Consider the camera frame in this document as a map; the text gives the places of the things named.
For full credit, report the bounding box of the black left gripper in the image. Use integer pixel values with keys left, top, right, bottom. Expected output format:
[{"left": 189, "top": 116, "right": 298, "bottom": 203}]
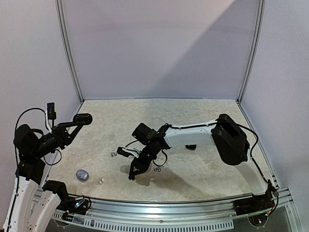
[{"left": 31, "top": 120, "right": 83, "bottom": 157}]

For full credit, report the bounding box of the small black case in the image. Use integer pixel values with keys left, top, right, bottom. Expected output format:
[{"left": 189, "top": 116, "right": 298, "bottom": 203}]
[{"left": 73, "top": 113, "right": 93, "bottom": 125}]

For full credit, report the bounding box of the glossy black earbud charging case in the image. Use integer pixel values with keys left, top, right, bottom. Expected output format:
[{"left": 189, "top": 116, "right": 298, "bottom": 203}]
[{"left": 185, "top": 145, "right": 197, "bottom": 151}]

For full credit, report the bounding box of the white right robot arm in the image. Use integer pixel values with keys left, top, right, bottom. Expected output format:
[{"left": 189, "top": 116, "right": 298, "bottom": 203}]
[{"left": 128, "top": 114, "right": 279, "bottom": 211}]

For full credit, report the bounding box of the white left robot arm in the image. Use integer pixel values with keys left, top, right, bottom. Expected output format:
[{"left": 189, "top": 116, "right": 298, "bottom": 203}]
[{"left": 2, "top": 121, "right": 91, "bottom": 232}]

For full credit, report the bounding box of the silver blue charging case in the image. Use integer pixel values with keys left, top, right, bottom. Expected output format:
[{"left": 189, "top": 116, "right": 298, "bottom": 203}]
[{"left": 76, "top": 169, "right": 89, "bottom": 182}]

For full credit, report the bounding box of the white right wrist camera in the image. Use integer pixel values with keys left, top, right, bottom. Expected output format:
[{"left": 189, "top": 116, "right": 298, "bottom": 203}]
[{"left": 116, "top": 147, "right": 140, "bottom": 158}]

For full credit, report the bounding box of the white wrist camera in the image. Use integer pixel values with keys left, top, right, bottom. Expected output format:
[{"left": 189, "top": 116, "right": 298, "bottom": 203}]
[
  {"left": 116, "top": 147, "right": 140, "bottom": 158},
  {"left": 45, "top": 102, "right": 56, "bottom": 132}
]

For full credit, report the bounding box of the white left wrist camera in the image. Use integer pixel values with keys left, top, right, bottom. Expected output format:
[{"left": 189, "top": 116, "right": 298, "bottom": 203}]
[{"left": 45, "top": 102, "right": 56, "bottom": 132}]

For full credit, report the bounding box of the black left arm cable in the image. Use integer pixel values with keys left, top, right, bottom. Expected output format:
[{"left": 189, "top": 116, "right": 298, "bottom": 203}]
[{"left": 14, "top": 108, "right": 61, "bottom": 166}]

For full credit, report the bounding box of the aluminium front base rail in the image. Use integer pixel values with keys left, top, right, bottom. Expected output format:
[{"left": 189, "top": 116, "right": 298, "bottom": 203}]
[{"left": 84, "top": 188, "right": 302, "bottom": 232}]

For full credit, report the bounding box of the white perforated cable tray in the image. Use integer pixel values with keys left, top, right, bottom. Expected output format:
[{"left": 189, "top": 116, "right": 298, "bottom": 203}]
[{"left": 45, "top": 211, "right": 235, "bottom": 232}]

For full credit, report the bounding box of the aluminium left corner post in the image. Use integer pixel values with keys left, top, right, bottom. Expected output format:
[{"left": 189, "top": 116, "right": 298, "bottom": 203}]
[{"left": 55, "top": 0, "right": 84, "bottom": 104}]

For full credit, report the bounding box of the aluminium corner post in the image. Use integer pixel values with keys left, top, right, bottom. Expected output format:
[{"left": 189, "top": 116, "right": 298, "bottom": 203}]
[
  {"left": 55, "top": 0, "right": 84, "bottom": 104},
  {"left": 236, "top": 0, "right": 266, "bottom": 105}
]

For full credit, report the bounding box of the aluminium right corner post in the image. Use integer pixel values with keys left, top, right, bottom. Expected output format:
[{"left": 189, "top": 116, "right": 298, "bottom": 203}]
[{"left": 236, "top": 0, "right": 266, "bottom": 105}]

